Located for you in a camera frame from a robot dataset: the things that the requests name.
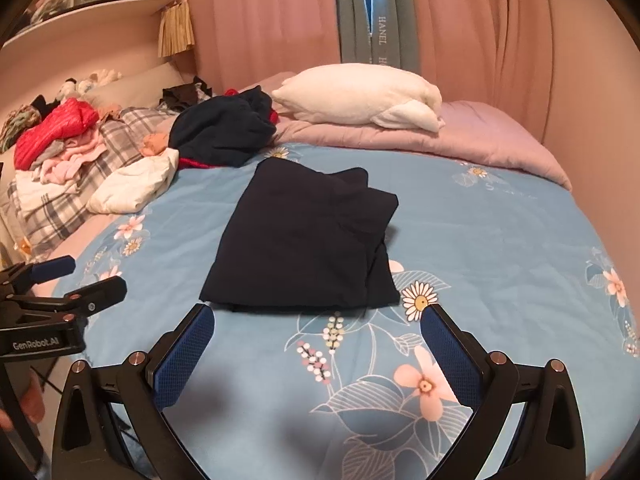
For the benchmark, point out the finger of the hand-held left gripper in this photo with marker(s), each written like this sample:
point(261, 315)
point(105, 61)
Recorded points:
point(100, 292)
point(52, 268)

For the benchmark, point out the black clothing heap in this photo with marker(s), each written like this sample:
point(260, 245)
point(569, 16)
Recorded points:
point(182, 94)

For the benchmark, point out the striped knitted cloth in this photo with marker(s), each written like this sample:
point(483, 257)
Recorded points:
point(20, 120)

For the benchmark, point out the pile of pink clothes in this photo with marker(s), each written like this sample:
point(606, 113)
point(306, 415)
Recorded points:
point(75, 152)

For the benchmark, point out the large white pillow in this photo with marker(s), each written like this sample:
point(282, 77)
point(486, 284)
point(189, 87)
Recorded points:
point(350, 92)

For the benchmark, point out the dark navy garment pile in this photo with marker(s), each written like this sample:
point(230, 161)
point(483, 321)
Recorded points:
point(220, 130)

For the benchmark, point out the blue floral bed sheet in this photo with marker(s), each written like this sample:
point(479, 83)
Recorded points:
point(500, 260)

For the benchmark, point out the peach cloth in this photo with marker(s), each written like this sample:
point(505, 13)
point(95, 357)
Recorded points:
point(154, 144)

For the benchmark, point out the white folded cloth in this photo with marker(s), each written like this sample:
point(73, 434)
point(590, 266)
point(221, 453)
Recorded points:
point(130, 185)

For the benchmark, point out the grey plaid blanket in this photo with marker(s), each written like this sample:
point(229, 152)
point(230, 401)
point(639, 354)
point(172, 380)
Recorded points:
point(125, 130)

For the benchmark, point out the grey blue curtain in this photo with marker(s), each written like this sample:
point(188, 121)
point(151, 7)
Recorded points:
point(395, 10)

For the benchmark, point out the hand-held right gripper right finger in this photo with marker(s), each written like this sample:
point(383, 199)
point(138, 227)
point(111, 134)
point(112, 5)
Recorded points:
point(450, 355)

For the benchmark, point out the white wall shelf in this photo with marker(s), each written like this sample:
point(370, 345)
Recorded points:
point(100, 15)

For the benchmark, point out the pink quilt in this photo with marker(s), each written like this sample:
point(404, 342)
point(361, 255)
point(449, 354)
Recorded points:
point(475, 135)

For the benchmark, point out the navy blue jacket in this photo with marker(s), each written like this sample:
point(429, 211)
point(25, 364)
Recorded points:
point(300, 240)

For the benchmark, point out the red puffer jacket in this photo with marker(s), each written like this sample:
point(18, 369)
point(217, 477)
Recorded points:
point(55, 127)

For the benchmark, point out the beige fringed hanging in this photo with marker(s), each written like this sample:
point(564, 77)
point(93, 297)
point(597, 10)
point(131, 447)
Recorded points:
point(175, 30)

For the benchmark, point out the person's left hand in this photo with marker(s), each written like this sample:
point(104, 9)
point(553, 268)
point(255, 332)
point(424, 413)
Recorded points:
point(35, 400)

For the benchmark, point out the pink bed sheet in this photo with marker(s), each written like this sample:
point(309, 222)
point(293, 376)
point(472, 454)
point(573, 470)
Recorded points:
point(60, 245)

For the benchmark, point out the beige headboard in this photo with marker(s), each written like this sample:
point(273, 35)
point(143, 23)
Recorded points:
point(135, 80)

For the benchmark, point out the pink curtain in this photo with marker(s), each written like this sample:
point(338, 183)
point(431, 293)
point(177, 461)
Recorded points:
point(475, 35)
point(260, 20)

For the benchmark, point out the white plush toys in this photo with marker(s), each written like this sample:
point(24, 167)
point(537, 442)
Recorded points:
point(100, 77)

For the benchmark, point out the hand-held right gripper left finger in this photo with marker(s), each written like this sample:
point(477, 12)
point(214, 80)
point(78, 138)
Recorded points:
point(182, 355)

